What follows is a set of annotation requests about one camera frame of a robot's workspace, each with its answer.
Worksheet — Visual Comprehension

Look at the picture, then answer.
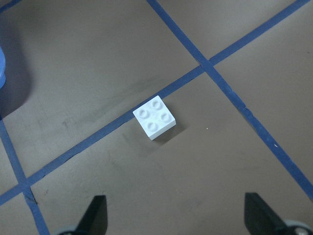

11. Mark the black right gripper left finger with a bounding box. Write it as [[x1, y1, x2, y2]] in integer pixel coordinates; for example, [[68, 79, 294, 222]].
[[75, 195, 107, 235]]

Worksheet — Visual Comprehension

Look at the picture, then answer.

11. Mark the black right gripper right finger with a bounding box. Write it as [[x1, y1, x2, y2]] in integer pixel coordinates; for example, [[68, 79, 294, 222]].
[[244, 192, 291, 235]]

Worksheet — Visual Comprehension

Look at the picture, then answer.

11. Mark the white block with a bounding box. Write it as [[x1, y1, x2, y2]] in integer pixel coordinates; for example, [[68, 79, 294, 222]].
[[133, 95, 176, 140]]

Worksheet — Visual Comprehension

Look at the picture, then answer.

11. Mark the blue plastic tray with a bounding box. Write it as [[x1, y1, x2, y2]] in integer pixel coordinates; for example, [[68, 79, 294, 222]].
[[0, 48, 6, 89]]

